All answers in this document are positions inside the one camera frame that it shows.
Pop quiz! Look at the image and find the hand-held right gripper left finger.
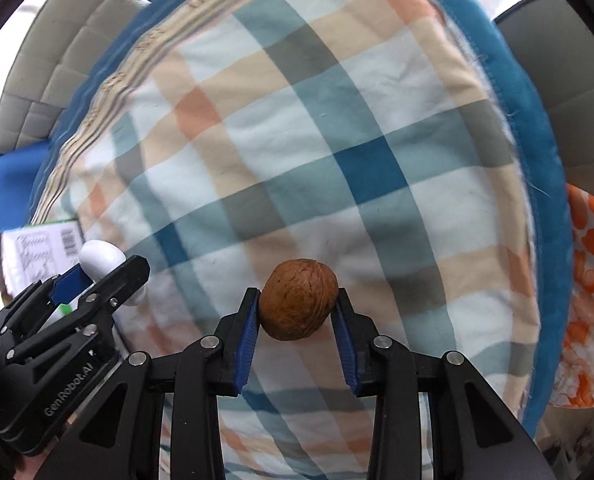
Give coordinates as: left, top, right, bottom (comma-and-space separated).
64, 287, 262, 480

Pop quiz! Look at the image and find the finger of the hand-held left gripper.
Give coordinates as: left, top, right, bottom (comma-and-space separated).
74, 255, 151, 328
0, 267, 86, 343

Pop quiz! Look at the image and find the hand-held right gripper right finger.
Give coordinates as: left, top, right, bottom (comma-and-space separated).
331, 287, 560, 480

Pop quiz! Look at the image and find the cardboard box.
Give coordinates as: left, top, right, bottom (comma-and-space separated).
0, 219, 86, 306

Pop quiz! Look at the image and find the brown walnut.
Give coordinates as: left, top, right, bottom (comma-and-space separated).
258, 258, 339, 342

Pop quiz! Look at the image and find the person's left hand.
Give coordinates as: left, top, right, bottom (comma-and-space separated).
14, 420, 80, 480

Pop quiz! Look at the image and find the blue foam mat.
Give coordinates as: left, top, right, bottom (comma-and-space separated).
0, 141, 52, 252

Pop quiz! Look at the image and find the plaid blanket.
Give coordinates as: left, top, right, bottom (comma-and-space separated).
29, 0, 538, 480

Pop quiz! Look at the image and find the grey padded chair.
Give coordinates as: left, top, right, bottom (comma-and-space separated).
0, 0, 164, 153

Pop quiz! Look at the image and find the orange white patterned cloth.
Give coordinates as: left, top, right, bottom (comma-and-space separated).
547, 182, 594, 411

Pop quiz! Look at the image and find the grey plastic chair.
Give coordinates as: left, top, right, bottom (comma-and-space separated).
492, 0, 594, 201

